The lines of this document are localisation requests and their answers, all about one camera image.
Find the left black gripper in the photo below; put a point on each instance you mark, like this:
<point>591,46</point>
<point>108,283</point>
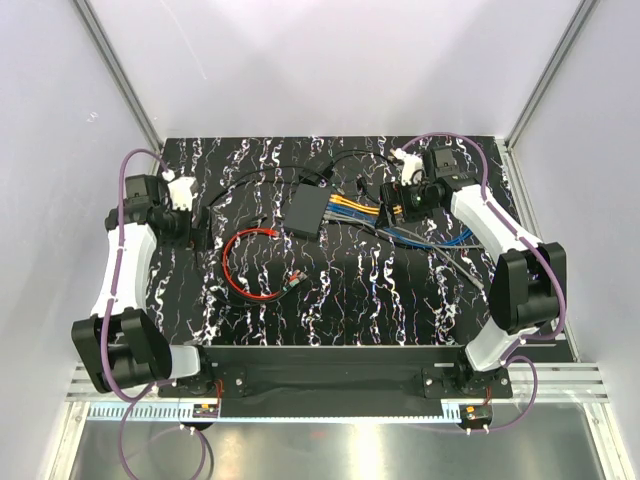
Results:
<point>201,237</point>

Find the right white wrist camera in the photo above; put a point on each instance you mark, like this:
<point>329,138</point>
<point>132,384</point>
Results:
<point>412,166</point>

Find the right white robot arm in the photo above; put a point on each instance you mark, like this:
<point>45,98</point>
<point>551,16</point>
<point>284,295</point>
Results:
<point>528,288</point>

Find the black network switch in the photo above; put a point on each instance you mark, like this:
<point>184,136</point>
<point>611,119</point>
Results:
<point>305,214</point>

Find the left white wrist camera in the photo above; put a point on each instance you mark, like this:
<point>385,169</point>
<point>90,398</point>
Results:
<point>182,190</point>

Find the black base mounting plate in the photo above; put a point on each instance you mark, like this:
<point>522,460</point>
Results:
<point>369,356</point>

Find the aluminium frame rail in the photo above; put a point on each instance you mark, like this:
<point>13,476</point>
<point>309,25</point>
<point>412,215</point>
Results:
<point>580,383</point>

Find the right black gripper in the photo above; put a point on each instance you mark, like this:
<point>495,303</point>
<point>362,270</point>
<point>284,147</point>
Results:
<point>394,193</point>

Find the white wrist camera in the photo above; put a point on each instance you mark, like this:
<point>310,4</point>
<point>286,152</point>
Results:
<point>412,166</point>
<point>182,190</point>

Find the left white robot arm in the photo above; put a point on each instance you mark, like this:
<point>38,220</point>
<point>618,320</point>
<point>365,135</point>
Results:
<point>118,344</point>

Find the black power adapter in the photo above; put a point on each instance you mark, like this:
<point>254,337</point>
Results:
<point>314,179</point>

